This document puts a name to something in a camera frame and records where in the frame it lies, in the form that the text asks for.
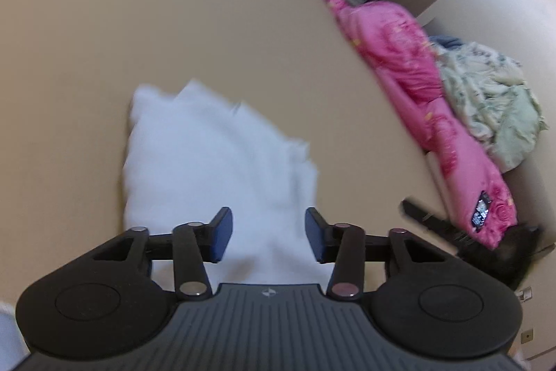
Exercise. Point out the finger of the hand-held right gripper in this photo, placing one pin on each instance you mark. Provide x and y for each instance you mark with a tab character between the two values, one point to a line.
428	219

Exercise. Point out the tan quilted mattress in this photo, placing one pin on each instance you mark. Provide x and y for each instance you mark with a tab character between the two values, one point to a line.
130	14

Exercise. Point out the pale green floral blanket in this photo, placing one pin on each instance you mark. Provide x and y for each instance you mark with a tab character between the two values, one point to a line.
491	101

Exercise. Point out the pink floral blanket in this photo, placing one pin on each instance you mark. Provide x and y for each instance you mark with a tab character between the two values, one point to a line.
404	62

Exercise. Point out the white t-shirt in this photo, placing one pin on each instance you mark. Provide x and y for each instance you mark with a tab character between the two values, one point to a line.
208	162

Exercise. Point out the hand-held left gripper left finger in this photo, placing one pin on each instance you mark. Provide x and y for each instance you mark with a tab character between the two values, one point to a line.
221	236

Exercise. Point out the dark blue cloth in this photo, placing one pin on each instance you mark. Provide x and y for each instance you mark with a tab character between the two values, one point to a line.
447	42

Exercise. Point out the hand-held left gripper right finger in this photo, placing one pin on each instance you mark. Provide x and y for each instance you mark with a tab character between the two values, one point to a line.
315	236

